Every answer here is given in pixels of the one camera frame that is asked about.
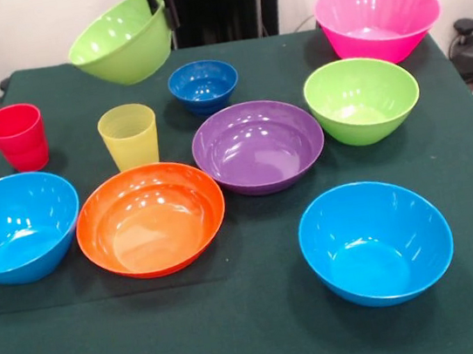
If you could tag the green plastic bowl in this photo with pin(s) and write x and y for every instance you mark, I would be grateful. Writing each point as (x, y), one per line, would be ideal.
(362, 100)
(121, 48)

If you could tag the small dark blue bowl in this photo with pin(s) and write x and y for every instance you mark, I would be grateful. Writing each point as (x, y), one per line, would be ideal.
(204, 87)

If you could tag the yellow plastic cup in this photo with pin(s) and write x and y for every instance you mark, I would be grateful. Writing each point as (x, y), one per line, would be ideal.
(128, 135)

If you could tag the purple plastic bowl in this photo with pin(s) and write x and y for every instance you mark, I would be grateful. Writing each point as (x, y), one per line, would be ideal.
(259, 147)

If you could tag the red plastic cup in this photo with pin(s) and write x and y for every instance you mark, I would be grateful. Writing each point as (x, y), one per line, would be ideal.
(17, 139)

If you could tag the large magenta plastic bowl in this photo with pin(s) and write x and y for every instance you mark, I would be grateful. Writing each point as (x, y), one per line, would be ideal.
(377, 16)

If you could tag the orange plastic bowl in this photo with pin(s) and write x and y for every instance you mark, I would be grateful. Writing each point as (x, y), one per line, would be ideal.
(150, 224)

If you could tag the light blue plastic bowl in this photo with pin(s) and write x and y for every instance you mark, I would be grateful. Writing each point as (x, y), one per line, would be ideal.
(19, 227)
(376, 245)

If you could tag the dark green tablecloth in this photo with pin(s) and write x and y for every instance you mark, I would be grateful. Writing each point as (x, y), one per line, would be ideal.
(197, 336)

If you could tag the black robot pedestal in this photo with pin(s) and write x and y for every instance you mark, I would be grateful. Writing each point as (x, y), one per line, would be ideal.
(230, 6)

